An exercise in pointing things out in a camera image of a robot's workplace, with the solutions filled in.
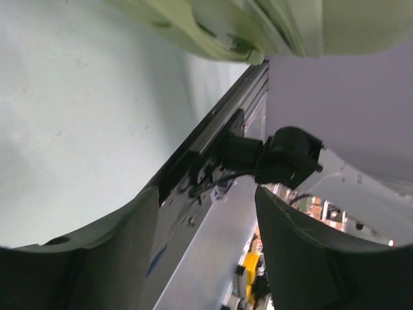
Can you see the green hard-shell suitcase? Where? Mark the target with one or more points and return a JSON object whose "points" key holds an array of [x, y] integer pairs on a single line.
{"points": [[249, 31]]}

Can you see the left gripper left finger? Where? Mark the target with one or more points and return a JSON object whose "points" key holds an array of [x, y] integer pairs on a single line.
{"points": [[102, 265]]}

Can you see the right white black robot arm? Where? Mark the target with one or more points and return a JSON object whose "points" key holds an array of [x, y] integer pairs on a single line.
{"points": [[300, 161]]}

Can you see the aluminium frame rail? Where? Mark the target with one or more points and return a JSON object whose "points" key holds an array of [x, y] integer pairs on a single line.
{"points": [[245, 93]]}

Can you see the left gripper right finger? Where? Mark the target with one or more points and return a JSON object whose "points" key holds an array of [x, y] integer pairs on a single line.
{"points": [[313, 266]]}

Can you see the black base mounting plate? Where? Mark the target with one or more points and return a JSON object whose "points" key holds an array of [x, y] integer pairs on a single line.
{"points": [[195, 164]]}

